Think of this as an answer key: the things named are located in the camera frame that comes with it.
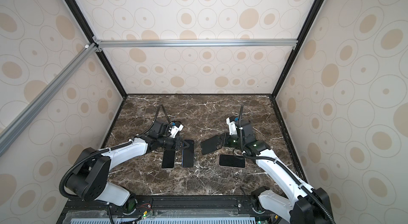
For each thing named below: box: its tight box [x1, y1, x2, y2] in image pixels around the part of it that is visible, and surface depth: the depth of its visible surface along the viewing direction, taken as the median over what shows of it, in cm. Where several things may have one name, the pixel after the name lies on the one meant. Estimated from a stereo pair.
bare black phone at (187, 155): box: [181, 139, 194, 168], surface depth 86 cm
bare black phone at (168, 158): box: [161, 149, 176, 169], surface depth 89 cm
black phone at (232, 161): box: [218, 153, 246, 169], surface depth 88 cm
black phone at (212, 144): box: [200, 133, 225, 155], surface depth 83 cm
